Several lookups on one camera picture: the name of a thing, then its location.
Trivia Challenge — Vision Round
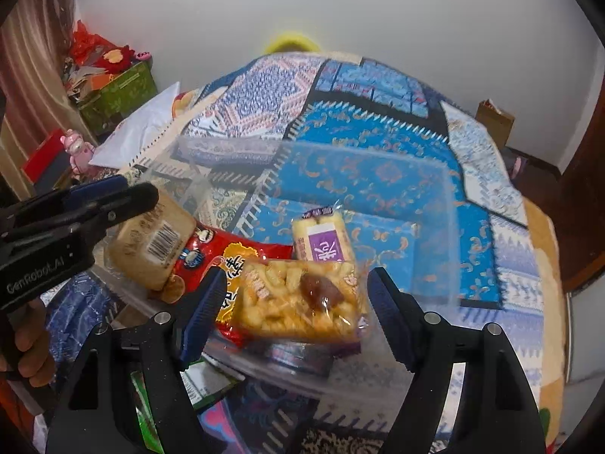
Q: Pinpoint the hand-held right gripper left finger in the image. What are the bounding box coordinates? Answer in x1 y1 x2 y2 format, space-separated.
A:
46 266 228 454

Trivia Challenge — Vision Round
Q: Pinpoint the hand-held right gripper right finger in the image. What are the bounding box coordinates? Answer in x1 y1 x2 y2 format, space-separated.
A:
367 267 547 454

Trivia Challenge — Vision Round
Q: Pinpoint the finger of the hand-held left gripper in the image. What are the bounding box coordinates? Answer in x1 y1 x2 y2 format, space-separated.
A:
61 183 160 247
9 176 130 228

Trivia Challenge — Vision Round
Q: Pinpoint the beige barcode snack packet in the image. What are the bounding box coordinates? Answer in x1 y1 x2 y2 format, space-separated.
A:
105 193 197 292

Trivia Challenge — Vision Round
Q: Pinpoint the clear puffed rice snack packet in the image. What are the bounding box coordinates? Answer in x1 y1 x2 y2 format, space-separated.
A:
235 258 370 355

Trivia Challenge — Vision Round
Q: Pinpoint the clear plastic container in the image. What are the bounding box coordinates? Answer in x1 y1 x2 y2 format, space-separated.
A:
90 134 468 405

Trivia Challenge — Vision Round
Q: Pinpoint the person's left hand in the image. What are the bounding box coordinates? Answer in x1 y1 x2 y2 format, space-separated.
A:
0 299 56 389

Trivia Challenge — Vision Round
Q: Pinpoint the pink toy figure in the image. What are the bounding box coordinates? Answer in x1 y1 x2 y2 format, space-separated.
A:
60 129 98 177

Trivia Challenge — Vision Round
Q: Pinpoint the red cartoon snack packet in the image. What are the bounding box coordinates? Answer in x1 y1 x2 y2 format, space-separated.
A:
162 224 295 349

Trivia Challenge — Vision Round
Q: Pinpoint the red box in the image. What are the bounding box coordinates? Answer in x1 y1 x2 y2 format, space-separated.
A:
21 127 73 186

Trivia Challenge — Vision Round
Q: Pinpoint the white pillow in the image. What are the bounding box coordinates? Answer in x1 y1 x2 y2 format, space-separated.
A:
89 81 181 172

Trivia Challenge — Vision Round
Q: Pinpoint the green snack packet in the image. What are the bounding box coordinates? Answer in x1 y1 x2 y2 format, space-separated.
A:
129 358 245 454

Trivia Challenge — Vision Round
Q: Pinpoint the yellow purple-label snack packet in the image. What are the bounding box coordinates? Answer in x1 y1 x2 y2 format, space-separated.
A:
290 205 358 266

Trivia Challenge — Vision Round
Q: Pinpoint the green cardboard box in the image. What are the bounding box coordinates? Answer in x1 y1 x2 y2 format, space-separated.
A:
77 61 158 136

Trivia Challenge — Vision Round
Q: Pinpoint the red plush toy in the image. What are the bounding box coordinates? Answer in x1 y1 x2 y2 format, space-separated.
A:
71 20 153 75

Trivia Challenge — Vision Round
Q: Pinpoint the brown striped curtain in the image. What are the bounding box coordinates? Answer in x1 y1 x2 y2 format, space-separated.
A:
0 0 92 190

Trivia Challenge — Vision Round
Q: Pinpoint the tan fleece blanket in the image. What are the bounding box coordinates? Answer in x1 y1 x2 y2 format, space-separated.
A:
520 197 570 440

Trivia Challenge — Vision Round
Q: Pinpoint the blue patchwork blanket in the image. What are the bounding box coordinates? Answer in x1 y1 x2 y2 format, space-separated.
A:
42 51 545 454

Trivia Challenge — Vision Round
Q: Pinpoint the brown cardboard box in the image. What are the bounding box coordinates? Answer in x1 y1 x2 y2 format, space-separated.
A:
475 98 517 148

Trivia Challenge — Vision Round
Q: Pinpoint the yellow round object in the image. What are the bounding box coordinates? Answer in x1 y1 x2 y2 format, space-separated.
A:
262 31 323 56

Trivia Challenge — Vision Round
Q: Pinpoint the brown wooden door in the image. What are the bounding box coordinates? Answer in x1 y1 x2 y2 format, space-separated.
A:
557 19 605 296

